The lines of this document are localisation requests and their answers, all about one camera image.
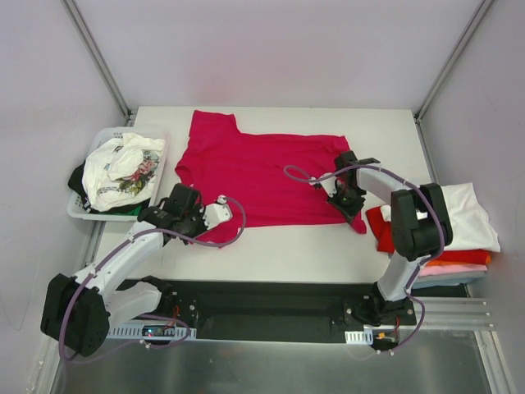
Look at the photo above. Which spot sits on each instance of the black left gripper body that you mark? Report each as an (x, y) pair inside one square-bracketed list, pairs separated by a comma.
[(196, 222)]

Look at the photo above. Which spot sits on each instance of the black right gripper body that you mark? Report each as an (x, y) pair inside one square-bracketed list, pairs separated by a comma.
[(347, 201)]

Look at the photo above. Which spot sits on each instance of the magenta t-shirt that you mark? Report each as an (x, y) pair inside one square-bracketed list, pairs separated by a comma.
[(222, 160)]

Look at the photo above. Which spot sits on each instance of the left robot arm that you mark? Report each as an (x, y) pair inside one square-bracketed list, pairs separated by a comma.
[(79, 311)]

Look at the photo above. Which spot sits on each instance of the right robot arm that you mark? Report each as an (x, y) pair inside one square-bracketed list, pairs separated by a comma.
[(390, 293)]

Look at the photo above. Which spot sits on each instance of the red folded t-shirt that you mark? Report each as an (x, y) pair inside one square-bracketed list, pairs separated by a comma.
[(382, 231)]

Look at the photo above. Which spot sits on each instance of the white floral print t-shirt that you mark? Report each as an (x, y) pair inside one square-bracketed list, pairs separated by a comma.
[(122, 171)]

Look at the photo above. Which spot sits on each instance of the pink folded t-shirt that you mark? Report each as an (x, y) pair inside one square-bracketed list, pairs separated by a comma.
[(438, 270)]

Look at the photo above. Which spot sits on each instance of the white plastic laundry basket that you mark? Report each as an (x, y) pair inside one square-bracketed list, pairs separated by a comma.
[(78, 207)]

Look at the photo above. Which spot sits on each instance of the grey folded t-shirt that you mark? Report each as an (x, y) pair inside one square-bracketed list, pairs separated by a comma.
[(452, 279)]

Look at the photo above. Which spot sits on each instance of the black garment in basket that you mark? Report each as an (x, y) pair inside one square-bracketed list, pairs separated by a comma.
[(75, 181)]

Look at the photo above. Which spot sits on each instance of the white folded t-shirt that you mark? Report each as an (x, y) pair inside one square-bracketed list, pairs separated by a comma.
[(467, 217)]

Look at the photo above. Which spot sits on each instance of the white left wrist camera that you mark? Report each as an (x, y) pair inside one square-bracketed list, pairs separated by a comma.
[(217, 213)]

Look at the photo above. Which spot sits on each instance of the white slotted cable duct left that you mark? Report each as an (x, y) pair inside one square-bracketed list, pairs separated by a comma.
[(153, 332)]

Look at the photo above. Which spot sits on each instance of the white slotted cable duct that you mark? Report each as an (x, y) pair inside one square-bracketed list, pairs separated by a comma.
[(362, 338), (153, 332)]

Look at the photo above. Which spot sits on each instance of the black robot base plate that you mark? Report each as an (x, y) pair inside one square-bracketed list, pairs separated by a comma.
[(254, 328)]

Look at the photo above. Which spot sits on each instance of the white slotted cable duct right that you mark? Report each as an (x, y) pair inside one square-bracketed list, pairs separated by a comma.
[(362, 338)]

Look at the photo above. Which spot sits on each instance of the aluminium front rail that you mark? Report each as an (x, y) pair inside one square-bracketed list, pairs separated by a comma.
[(451, 314)]

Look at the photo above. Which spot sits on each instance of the aluminium frame post left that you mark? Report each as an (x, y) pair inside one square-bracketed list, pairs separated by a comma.
[(81, 26)]

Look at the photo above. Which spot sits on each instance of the aluminium frame post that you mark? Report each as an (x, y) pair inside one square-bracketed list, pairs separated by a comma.
[(475, 21), (81, 26)]

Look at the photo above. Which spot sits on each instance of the aluminium frame post right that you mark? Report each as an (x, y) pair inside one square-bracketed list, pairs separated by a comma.
[(475, 21)]

